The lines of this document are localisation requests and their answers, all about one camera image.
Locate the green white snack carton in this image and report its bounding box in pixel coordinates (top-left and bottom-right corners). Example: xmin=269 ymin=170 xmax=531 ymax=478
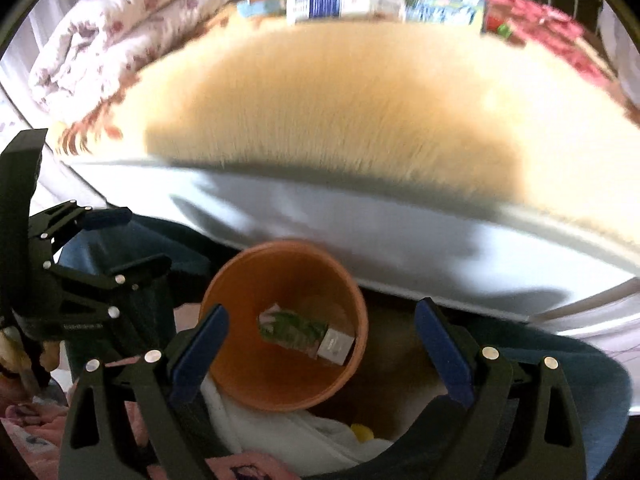
xmin=257 ymin=304 xmax=356 ymax=366

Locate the blue barcode carton box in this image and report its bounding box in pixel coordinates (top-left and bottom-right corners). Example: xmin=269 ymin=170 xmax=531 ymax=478
xmin=405 ymin=0 xmax=486 ymax=30

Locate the pink floral folded quilt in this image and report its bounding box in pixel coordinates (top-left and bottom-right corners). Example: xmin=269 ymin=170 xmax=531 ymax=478
xmin=29 ymin=0 xmax=231 ymax=110

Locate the orange plastic trash bin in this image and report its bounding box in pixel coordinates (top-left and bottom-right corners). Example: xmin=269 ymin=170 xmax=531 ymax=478
xmin=200 ymin=240 xmax=369 ymax=412

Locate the beige floral fleece blanket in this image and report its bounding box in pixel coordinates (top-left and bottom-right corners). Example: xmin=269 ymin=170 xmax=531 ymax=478
xmin=52 ymin=8 xmax=639 ymax=259

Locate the white slipper yellow detail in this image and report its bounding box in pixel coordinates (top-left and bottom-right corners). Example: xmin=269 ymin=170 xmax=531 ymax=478
xmin=201 ymin=378 xmax=392 ymax=477

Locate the white bed frame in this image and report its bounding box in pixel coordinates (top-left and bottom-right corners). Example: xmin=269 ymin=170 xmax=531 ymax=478
xmin=58 ymin=162 xmax=639 ymax=338

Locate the white curtain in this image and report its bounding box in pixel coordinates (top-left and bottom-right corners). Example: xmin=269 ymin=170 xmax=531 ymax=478
xmin=599 ymin=1 xmax=639 ymax=107

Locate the person's left hand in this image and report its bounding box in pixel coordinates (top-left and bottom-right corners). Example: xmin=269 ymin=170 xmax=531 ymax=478
xmin=0 ymin=327 xmax=60 ymax=373

